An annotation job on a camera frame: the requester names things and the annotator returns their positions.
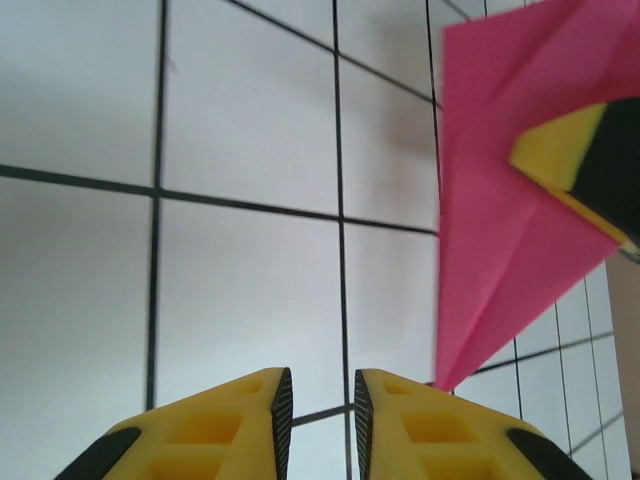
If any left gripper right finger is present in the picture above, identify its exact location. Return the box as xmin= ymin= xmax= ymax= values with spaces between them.
xmin=352 ymin=367 xmax=596 ymax=480

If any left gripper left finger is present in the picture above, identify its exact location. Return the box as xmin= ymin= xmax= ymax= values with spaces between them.
xmin=54 ymin=367 xmax=295 ymax=480

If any pink square paper sheet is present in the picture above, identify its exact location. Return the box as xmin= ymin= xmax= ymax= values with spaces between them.
xmin=433 ymin=0 xmax=640 ymax=394

